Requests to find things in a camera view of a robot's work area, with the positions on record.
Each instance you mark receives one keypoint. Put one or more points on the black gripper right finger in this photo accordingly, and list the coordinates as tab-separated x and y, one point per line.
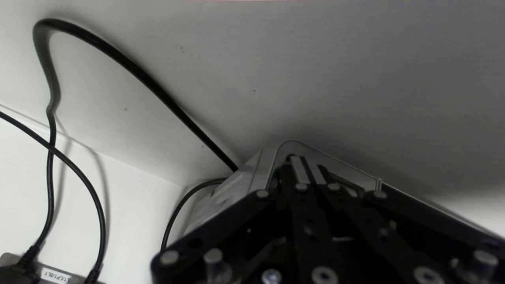
400	237

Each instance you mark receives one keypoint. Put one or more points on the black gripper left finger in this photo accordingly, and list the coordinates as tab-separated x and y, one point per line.
231	231

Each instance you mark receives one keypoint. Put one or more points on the black double wall socket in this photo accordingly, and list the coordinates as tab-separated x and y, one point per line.
56	275

